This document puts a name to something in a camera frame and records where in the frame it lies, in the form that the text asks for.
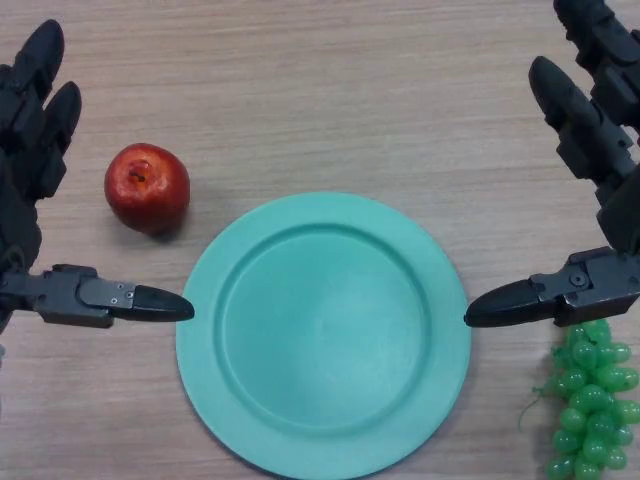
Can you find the red apple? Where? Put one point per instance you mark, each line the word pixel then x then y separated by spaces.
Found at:
pixel 150 195

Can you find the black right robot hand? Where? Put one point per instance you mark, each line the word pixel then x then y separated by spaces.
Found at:
pixel 615 210

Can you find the green round plate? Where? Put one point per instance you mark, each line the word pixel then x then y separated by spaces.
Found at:
pixel 325 340

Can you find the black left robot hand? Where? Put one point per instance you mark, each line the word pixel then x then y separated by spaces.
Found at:
pixel 30 150

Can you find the green grape bunch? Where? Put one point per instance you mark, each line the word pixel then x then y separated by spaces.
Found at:
pixel 592 400

